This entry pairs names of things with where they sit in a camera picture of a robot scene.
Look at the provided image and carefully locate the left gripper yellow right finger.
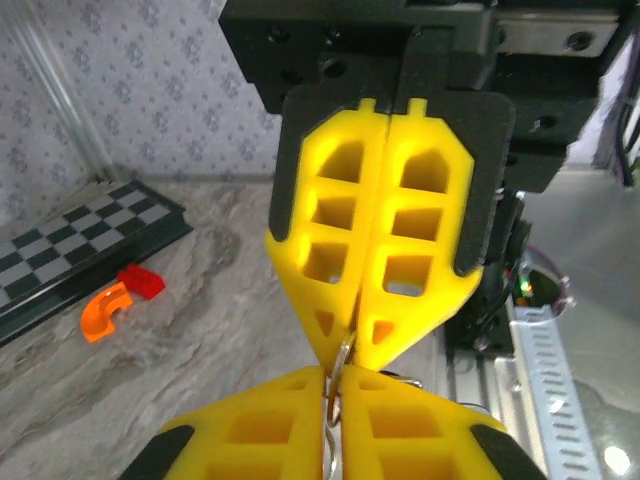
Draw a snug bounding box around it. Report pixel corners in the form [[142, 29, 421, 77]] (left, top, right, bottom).
[[339, 368, 549, 480]]

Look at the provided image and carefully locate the slotted white cable duct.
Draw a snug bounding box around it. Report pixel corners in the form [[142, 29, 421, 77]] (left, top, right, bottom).
[[509, 305, 619, 480]]

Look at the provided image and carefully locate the grey metal panel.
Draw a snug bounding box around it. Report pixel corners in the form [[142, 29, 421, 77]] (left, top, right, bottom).
[[519, 164, 640, 480]]

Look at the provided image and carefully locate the black and grey chessboard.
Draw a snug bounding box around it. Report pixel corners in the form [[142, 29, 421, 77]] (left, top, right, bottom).
[[0, 179, 195, 349]]

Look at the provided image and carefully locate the orange curved plastic block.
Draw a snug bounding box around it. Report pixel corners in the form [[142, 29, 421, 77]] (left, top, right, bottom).
[[78, 280, 136, 345]]

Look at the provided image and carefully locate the small red toy brick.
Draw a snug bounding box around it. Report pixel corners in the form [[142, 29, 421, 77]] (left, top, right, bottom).
[[117, 263, 166, 302]]

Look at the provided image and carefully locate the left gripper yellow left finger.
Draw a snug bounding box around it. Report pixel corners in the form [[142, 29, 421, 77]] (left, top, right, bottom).
[[117, 364, 329, 480]]

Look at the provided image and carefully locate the aluminium frame rail with slots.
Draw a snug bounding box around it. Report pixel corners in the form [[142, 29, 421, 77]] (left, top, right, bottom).
[[432, 344, 551, 480]]

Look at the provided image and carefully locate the aluminium side rail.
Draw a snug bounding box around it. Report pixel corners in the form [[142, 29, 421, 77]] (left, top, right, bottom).
[[107, 167, 279, 186]]

